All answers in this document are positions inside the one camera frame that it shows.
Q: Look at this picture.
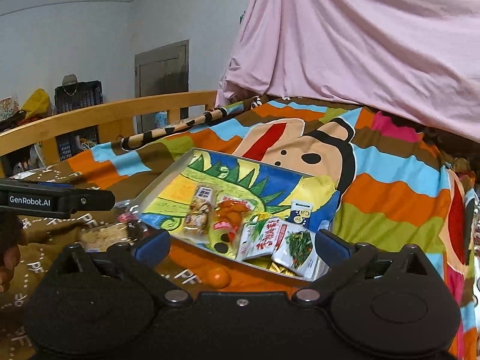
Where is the white green vegetable snack packet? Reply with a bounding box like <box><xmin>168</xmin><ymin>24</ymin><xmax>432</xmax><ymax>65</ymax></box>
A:
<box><xmin>236</xmin><ymin>217</ymin><xmax>318</xmax><ymax>280</ymax></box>

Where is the metal tray with dinosaur picture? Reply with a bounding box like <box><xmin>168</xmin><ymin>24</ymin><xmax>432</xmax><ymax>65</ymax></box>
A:
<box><xmin>128</xmin><ymin>149</ymin><xmax>339</xmax><ymax>281</ymax></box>

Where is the orange mandarin fruit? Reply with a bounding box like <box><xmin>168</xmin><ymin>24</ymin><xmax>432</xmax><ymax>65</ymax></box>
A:
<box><xmin>204</xmin><ymin>267</ymin><xmax>231</xmax><ymax>289</ymax></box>

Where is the blue calcium tube packet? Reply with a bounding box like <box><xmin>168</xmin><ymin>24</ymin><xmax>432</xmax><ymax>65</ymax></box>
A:
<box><xmin>287</xmin><ymin>200</ymin><xmax>313</xmax><ymax>229</ymax></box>

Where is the clear nut bar packet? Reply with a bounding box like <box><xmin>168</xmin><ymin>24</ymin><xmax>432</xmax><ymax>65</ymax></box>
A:
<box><xmin>182</xmin><ymin>184</ymin><xmax>216</xmax><ymax>244</ymax></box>

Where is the striped brown tan pole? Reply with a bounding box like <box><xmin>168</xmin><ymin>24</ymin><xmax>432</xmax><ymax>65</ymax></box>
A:
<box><xmin>120</xmin><ymin>95</ymin><xmax>269</xmax><ymax>151</ymax></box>

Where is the orange tofu snack packet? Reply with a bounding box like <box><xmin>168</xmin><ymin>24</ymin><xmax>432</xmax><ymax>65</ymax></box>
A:
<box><xmin>212</xmin><ymin>198</ymin><xmax>252</xmax><ymax>243</ymax></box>

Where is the wooden bed rail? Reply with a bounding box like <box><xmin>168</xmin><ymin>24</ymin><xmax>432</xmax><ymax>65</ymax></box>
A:
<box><xmin>1</xmin><ymin>90</ymin><xmax>216</xmax><ymax>165</ymax></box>

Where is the pink bed sheet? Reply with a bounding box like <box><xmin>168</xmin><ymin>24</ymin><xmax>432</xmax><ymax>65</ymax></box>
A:
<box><xmin>216</xmin><ymin>0</ymin><xmax>479</xmax><ymax>141</ymax></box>

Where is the colourful cartoon bed blanket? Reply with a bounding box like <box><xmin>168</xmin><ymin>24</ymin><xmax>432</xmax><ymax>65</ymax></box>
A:
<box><xmin>0</xmin><ymin>95</ymin><xmax>480</xmax><ymax>360</ymax></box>

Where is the gold foil snack packet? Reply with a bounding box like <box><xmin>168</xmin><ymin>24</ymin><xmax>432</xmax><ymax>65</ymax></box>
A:
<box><xmin>256</xmin><ymin>256</ymin><xmax>297</xmax><ymax>277</ymax></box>

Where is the yellow bag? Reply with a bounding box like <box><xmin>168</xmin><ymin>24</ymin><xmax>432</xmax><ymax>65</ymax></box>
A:
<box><xmin>21</xmin><ymin>88</ymin><xmax>51</xmax><ymax>119</ymax></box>

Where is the black crate with hat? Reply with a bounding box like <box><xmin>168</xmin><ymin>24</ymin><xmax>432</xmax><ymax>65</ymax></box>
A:
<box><xmin>55</xmin><ymin>74</ymin><xmax>103</xmax><ymax>161</ymax></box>

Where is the person left hand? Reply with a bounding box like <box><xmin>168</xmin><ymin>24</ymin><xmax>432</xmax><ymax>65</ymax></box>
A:
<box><xmin>0</xmin><ymin>211</ymin><xmax>29</xmax><ymax>293</ymax></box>

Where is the clear oat cracker packet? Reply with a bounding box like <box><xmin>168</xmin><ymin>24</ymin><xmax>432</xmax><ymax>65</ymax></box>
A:
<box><xmin>79</xmin><ymin>223</ymin><xmax>129</xmax><ymax>253</ymax></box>

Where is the grey door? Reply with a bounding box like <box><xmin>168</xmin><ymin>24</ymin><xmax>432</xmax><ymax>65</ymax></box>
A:
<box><xmin>133</xmin><ymin>39</ymin><xmax>191</xmax><ymax>134</ymax></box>

